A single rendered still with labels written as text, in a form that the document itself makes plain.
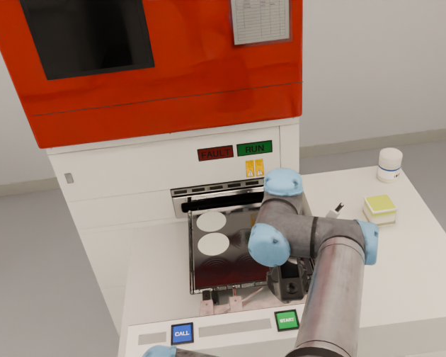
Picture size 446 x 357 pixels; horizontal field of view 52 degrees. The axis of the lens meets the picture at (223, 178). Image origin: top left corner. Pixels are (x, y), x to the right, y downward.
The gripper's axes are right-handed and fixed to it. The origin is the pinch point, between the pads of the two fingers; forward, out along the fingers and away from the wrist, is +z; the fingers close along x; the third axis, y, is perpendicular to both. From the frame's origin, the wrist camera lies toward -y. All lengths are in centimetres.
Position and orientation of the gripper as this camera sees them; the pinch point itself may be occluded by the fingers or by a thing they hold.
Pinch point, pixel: (287, 302)
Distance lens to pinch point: 111.9
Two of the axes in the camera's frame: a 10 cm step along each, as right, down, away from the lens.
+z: 1.0, 8.0, 5.9
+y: -0.8, -5.9, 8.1
